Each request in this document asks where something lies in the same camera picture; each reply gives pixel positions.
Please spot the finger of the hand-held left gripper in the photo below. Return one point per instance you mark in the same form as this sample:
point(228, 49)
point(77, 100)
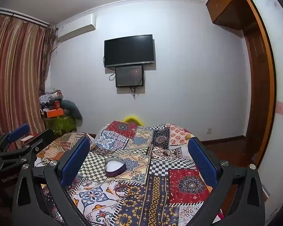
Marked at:
point(19, 131)
point(41, 139)

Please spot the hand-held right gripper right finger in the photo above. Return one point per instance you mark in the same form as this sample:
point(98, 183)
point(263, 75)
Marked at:
point(201, 163)

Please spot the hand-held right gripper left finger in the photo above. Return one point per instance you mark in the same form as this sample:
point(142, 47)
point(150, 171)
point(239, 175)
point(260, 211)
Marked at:
point(75, 163)

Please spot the small white red box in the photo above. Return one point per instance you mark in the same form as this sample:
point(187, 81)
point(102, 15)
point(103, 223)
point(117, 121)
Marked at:
point(27, 138)

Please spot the striped brown quilt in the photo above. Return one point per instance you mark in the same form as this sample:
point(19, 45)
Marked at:
point(59, 143)

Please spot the green patterned cabinet cover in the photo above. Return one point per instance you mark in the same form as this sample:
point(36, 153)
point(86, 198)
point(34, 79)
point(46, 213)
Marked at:
point(59, 124)

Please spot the long orange box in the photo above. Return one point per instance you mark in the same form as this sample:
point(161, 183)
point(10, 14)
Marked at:
point(53, 113)

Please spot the white plastic bag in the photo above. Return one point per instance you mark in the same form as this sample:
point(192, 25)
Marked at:
point(45, 98)

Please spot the patchwork printed blanket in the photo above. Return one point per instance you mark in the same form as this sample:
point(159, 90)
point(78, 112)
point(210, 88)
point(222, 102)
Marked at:
point(155, 160)

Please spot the striped red brown curtain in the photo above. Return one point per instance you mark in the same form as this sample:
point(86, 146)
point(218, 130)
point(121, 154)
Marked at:
point(14, 75)

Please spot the yellow rounded object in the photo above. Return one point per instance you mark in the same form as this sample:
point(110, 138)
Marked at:
point(132, 119)

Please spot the brown wooden door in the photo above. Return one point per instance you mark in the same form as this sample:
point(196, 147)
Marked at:
point(257, 87)

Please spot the wooden overhead cabinet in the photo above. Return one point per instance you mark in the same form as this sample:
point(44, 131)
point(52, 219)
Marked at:
point(226, 4)

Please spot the wooden bed frame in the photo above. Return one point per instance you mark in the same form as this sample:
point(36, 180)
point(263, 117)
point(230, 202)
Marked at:
point(92, 136)

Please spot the small black wall monitor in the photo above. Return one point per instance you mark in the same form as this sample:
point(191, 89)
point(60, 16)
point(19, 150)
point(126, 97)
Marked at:
point(129, 76)

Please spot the white curtain rail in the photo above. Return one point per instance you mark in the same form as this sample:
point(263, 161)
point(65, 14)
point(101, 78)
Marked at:
point(21, 16)

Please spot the white wall air conditioner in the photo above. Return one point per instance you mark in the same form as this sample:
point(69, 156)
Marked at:
point(77, 28)

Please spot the large black wall television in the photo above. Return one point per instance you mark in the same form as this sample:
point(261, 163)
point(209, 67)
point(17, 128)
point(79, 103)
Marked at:
point(129, 50)

